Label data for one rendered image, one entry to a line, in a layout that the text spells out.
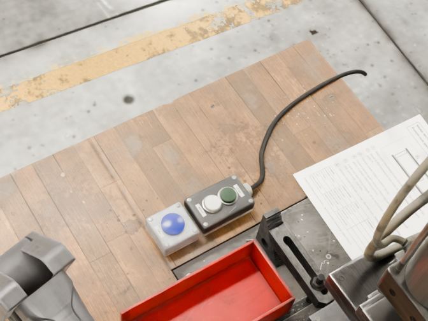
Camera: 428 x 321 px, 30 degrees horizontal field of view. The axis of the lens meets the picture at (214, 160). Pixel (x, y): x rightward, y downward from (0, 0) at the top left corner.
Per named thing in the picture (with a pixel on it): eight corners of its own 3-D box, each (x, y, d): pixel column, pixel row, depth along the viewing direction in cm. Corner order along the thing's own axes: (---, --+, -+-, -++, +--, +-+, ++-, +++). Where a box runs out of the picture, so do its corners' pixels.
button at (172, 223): (156, 223, 136) (156, 218, 134) (176, 213, 137) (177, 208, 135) (168, 242, 134) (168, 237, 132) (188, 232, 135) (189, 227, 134)
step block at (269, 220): (255, 237, 138) (262, 214, 130) (269, 230, 139) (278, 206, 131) (276, 267, 135) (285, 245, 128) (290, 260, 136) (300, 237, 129)
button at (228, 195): (215, 197, 139) (216, 191, 138) (229, 190, 140) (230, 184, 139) (224, 209, 138) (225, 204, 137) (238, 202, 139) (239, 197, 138)
